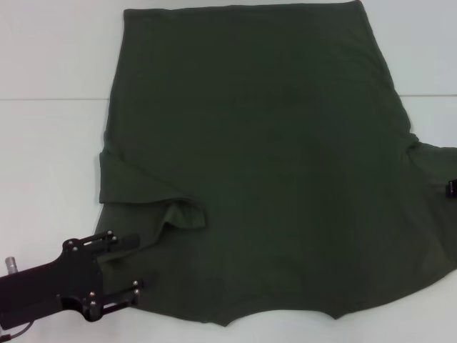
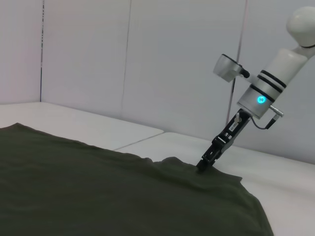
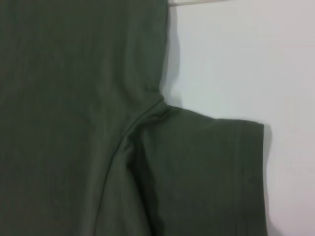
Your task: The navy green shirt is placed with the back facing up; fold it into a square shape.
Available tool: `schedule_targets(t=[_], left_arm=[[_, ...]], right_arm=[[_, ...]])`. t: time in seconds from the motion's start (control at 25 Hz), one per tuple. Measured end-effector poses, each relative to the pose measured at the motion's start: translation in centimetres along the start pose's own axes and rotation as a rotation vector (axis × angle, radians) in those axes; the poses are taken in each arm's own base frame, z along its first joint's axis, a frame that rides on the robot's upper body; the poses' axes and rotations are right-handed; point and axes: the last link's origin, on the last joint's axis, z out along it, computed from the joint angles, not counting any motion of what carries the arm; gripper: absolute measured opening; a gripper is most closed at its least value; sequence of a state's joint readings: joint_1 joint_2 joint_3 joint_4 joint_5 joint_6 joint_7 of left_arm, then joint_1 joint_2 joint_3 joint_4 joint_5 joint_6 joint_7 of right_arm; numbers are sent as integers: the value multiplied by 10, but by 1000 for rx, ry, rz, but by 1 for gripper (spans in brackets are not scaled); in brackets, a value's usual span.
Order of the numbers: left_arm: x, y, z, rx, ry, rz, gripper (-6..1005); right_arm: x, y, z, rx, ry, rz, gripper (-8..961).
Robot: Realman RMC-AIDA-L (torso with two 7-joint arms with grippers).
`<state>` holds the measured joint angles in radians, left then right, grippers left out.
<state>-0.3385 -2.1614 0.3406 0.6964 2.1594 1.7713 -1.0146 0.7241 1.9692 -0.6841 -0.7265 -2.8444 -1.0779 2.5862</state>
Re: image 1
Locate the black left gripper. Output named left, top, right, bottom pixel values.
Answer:
left=0, top=231, right=161, bottom=314

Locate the dark green t-shirt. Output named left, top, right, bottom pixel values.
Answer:
left=94, top=0, right=457, bottom=320

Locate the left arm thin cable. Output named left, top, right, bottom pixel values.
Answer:
left=0, top=312, right=36, bottom=329

